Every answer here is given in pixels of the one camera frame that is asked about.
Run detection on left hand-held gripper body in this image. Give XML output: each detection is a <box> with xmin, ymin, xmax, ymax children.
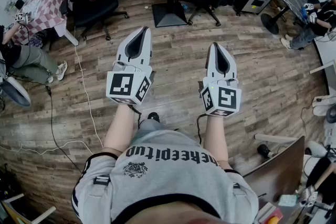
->
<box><xmin>106</xmin><ymin>61</ymin><xmax>156</xmax><ymax>106</ymax></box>

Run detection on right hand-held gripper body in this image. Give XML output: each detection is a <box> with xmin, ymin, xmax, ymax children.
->
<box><xmin>198</xmin><ymin>76</ymin><xmax>243</xmax><ymax>118</ymax></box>

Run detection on person's left forearm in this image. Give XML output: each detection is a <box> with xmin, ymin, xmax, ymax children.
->
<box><xmin>101</xmin><ymin>103</ymin><xmax>142</xmax><ymax>158</ymax></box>

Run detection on person's right forearm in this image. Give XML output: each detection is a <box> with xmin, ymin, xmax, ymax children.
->
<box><xmin>203</xmin><ymin>112</ymin><xmax>233</xmax><ymax>170</ymax></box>

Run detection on person's black shoe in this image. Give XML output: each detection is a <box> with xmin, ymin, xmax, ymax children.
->
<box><xmin>147</xmin><ymin>111</ymin><xmax>161</xmax><ymax>123</ymax></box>

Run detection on person's grey trousers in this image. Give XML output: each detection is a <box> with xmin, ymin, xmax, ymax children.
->
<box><xmin>137</xmin><ymin>119</ymin><xmax>165</xmax><ymax>137</ymax></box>

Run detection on white table leg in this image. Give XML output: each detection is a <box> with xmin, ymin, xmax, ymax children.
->
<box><xmin>53</xmin><ymin>20</ymin><xmax>80</xmax><ymax>47</ymax></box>

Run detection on white furniture beam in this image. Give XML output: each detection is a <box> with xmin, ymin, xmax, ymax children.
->
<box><xmin>254</xmin><ymin>133</ymin><xmax>299</xmax><ymax>144</ymax></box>

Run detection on grey metal cabinet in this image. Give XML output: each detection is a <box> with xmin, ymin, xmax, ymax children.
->
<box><xmin>233</xmin><ymin>0</ymin><xmax>272</xmax><ymax>17</ymax></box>

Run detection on red white checkered tablecloth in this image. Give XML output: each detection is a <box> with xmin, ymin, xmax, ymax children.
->
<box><xmin>12</xmin><ymin>0</ymin><xmax>71</xmax><ymax>45</ymax></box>

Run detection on brown wooden desk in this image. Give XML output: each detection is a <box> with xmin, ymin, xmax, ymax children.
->
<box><xmin>242</xmin><ymin>135</ymin><xmax>307</xmax><ymax>203</ymax></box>

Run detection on round black table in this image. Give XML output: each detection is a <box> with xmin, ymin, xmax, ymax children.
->
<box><xmin>260</xmin><ymin>0</ymin><xmax>311</xmax><ymax>35</ymax></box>

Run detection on white desk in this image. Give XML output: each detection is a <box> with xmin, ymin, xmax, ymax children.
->
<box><xmin>309</xmin><ymin>33</ymin><xmax>336</xmax><ymax>95</ymax></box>

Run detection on person's grey printed t-shirt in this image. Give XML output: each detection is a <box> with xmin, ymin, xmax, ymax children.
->
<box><xmin>71</xmin><ymin>123</ymin><xmax>260</xmax><ymax>224</ymax></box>

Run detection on white grey chair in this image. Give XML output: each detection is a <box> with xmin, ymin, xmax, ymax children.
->
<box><xmin>0</xmin><ymin>77</ymin><xmax>32</xmax><ymax>109</ymax></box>

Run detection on teal paper pack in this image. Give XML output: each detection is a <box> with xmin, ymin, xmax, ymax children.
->
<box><xmin>278</xmin><ymin>194</ymin><xmax>299</xmax><ymax>208</ymax></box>

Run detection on small green potted plant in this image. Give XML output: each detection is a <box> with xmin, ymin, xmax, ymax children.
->
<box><xmin>4</xmin><ymin>0</ymin><xmax>17</xmax><ymax>13</ymax></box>

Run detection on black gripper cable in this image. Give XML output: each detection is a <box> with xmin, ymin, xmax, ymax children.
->
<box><xmin>128</xmin><ymin>104</ymin><xmax>143</xmax><ymax>130</ymax></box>
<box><xmin>196</xmin><ymin>113</ymin><xmax>208</xmax><ymax>145</ymax></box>

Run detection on long white floor cable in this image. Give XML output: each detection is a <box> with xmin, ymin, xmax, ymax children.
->
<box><xmin>73</xmin><ymin>26</ymin><xmax>105</xmax><ymax>150</ymax></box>

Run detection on black floor cable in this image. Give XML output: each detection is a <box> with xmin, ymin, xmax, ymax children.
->
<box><xmin>45</xmin><ymin>84</ymin><xmax>83</xmax><ymax>174</ymax></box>

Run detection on thin white floor cable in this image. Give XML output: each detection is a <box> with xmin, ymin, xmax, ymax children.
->
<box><xmin>0</xmin><ymin>140</ymin><xmax>94</xmax><ymax>156</ymax></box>

